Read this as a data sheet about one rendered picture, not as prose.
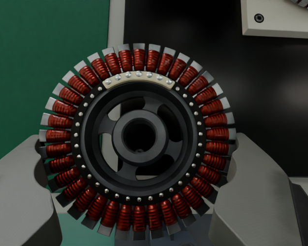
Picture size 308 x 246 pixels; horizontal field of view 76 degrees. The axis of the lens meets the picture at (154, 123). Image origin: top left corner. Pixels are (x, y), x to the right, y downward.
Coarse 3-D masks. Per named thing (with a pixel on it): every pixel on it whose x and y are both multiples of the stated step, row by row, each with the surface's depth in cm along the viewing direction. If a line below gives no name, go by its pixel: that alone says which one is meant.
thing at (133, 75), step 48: (144, 48) 12; (96, 96) 11; (144, 96) 13; (192, 96) 12; (96, 144) 13; (192, 144) 11; (96, 192) 11; (144, 192) 11; (192, 192) 10; (144, 240) 10
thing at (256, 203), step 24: (240, 144) 11; (240, 168) 9; (264, 168) 9; (240, 192) 8; (264, 192) 8; (288, 192) 8; (216, 216) 7; (240, 216) 7; (264, 216) 7; (288, 216) 7; (216, 240) 7; (240, 240) 6; (264, 240) 6; (288, 240) 6
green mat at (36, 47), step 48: (0, 0) 22; (48, 0) 22; (96, 0) 23; (0, 48) 21; (48, 48) 21; (96, 48) 22; (0, 96) 20; (48, 96) 21; (0, 144) 20; (48, 144) 20
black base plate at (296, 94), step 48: (144, 0) 21; (192, 0) 21; (240, 0) 21; (192, 48) 20; (240, 48) 21; (288, 48) 21; (240, 96) 20; (288, 96) 20; (144, 144) 19; (288, 144) 19
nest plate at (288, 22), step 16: (256, 0) 20; (272, 0) 20; (288, 0) 20; (256, 16) 20; (272, 16) 20; (288, 16) 20; (304, 16) 20; (256, 32) 20; (272, 32) 20; (288, 32) 20; (304, 32) 20
